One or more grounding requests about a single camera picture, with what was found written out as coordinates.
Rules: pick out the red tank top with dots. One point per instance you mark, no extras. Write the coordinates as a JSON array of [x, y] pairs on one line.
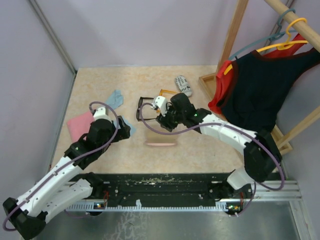
[[226, 73]]

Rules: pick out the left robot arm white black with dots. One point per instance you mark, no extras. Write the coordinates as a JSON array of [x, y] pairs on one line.
[[30, 213]]

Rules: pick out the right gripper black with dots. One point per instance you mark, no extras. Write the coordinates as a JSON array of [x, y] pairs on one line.
[[164, 120]]

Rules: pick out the wooden clothes rack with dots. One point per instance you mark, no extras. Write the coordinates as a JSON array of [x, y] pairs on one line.
[[310, 37]]

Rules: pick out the newspaper print glasses case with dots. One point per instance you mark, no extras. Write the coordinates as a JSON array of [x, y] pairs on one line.
[[183, 85]]

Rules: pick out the pink glasses case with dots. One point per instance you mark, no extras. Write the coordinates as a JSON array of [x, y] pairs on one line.
[[154, 139]]

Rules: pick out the pink folded garment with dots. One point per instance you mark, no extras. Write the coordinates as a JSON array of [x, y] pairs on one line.
[[79, 125]]

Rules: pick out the yellow hanger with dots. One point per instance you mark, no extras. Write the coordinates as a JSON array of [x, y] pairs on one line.
[[290, 32]]

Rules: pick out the black sunglasses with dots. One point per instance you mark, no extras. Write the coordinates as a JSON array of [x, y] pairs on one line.
[[148, 113]]

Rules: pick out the teal hanger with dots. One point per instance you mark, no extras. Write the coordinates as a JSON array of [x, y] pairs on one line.
[[272, 37]]

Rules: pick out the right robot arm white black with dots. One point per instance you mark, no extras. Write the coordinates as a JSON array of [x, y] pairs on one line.
[[260, 152]]

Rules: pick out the navy tank top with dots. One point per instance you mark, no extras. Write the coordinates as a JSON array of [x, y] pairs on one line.
[[260, 86]]

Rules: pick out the light blue cleaning cloth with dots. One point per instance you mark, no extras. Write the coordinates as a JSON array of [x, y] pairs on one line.
[[132, 128]]

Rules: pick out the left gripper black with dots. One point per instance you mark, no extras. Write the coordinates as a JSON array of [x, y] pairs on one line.
[[124, 132]]

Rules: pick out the orange sunglasses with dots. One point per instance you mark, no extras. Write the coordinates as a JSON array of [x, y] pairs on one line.
[[165, 91]]

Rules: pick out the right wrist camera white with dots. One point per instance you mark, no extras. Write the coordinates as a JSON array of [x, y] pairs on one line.
[[160, 103]]

